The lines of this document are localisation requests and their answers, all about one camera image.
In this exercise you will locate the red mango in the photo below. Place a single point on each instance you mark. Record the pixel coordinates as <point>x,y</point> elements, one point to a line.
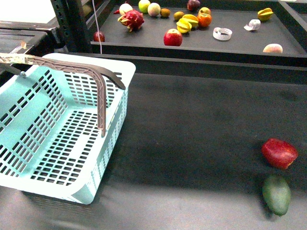
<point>278,153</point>

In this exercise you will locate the orange persimmon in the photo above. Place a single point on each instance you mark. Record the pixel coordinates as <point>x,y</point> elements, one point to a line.
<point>204,20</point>

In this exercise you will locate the yellow star fruit far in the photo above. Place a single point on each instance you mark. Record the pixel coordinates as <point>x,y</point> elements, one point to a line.
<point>265,14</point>

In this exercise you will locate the pale peach fruit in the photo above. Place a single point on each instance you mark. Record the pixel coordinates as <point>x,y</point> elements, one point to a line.
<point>273,48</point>

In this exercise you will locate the small dark red apple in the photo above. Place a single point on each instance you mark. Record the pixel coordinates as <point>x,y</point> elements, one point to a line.
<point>99,36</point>

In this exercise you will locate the beige round melon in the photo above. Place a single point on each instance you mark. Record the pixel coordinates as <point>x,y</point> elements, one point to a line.
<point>154,9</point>

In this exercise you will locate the white round fruit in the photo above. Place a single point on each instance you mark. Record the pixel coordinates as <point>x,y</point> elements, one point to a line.
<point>124,8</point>

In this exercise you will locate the black metal shelf post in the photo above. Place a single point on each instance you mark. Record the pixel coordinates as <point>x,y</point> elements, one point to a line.
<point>70,16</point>

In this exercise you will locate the red yellow apple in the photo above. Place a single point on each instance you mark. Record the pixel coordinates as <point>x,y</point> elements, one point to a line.
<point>204,10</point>

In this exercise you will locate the light blue plastic basket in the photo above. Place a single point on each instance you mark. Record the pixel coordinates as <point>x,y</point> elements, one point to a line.
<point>49,140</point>

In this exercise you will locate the brown kiwi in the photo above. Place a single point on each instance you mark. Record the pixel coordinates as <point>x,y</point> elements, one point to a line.
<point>165,13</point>
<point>178,15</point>

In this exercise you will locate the dark purple fruit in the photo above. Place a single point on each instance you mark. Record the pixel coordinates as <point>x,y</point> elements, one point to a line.
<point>193,5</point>

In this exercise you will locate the green mango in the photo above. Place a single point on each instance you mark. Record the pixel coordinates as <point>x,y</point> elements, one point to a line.
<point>276,194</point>

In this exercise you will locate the yellow star fruit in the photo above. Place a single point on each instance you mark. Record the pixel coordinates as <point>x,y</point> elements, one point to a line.
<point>265,14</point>
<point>183,26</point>
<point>192,19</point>

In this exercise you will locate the pink dragon fruit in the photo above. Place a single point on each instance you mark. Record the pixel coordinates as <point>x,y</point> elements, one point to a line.
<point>132,20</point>

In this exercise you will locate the green apple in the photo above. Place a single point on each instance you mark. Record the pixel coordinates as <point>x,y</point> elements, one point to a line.
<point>143,6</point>

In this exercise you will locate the black display tray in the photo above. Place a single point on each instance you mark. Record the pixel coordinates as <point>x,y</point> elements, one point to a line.
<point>199,44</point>

